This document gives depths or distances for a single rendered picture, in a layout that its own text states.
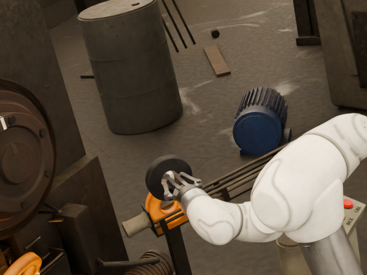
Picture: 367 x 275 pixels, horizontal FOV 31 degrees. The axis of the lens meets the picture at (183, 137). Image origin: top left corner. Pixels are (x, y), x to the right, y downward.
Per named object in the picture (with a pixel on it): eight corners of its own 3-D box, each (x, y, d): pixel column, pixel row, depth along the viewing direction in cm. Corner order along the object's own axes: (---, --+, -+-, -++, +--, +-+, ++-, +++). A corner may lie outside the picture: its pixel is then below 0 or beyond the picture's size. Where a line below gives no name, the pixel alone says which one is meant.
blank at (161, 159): (137, 167, 213) (141, 171, 211) (180, 145, 216) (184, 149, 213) (154, 205, 221) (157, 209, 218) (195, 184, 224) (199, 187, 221)
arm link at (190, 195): (217, 216, 197) (208, 207, 202) (211, 190, 193) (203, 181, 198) (189, 227, 195) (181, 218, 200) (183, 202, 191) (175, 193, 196)
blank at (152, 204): (166, 229, 237) (170, 233, 234) (135, 207, 230) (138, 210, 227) (194, 195, 237) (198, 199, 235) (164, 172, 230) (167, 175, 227)
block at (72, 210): (70, 271, 233) (50, 213, 223) (85, 258, 239) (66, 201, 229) (93, 276, 227) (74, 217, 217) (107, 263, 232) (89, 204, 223)
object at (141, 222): (125, 233, 233) (119, 220, 231) (148, 222, 235) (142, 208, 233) (130, 241, 228) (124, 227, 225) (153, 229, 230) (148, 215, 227)
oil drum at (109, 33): (92, 133, 502) (58, 19, 466) (137, 101, 545) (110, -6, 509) (155, 138, 468) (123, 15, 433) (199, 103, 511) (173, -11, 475)
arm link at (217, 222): (179, 224, 193) (218, 228, 199) (201, 250, 180) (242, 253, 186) (190, 190, 190) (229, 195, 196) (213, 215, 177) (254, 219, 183)
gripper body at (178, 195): (182, 216, 199) (171, 203, 207) (207, 205, 202) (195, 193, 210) (177, 195, 196) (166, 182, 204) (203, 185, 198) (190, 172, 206)
